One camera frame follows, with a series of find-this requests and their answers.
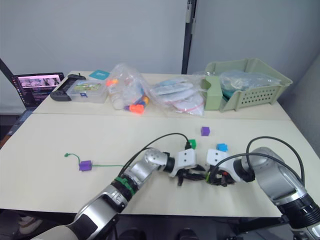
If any black slanted bar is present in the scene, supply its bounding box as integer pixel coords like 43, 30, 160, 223
0, 57, 13, 77

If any clear bag of toys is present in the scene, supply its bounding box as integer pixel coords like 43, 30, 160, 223
106, 62, 153, 116

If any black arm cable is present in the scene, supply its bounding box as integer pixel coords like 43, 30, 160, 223
213, 136, 306, 185
117, 132, 191, 177

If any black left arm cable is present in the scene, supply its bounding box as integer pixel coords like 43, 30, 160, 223
117, 132, 191, 177

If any pale green plastic basket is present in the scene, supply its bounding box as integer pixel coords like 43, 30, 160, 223
203, 57, 293, 113

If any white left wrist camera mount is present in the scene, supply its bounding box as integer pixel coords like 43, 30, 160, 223
168, 149, 197, 178

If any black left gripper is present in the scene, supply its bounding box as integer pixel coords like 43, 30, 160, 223
176, 164, 207, 187

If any black vertical post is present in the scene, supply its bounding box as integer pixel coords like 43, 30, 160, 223
181, 0, 198, 75

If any black game controller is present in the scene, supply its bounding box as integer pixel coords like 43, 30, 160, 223
49, 73, 86, 102

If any green lace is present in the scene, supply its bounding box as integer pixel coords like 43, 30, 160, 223
64, 152, 126, 169

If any teal card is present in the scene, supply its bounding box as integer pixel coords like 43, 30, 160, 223
88, 69, 111, 80

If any crumpled clear plastic bag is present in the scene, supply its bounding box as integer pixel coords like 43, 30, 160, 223
219, 69, 282, 92

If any orange toy piece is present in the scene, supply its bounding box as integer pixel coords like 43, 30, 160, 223
129, 103, 146, 115

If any white and pink shoe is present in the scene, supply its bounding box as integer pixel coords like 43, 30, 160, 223
18, 216, 43, 235

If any pale green small box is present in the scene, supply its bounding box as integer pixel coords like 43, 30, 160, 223
204, 74, 224, 111

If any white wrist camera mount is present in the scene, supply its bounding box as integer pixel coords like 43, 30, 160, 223
206, 149, 237, 181
168, 149, 197, 178

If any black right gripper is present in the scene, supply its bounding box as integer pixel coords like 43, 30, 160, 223
205, 169, 236, 187

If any purple block with lace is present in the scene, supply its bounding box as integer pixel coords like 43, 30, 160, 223
79, 160, 94, 172

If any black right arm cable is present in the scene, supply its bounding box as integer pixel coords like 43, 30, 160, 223
213, 136, 306, 185

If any clear bag of packets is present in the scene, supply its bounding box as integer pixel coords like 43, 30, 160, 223
149, 74, 207, 117

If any open laptop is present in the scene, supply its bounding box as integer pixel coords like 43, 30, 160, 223
7, 72, 65, 136

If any clear plastic picture box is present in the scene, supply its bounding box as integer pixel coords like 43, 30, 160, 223
66, 79, 108, 104

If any white bottle orange cap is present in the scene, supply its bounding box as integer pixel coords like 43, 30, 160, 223
107, 79, 125, 111

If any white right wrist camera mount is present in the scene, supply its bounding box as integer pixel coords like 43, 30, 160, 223
206, 149, 237, 181

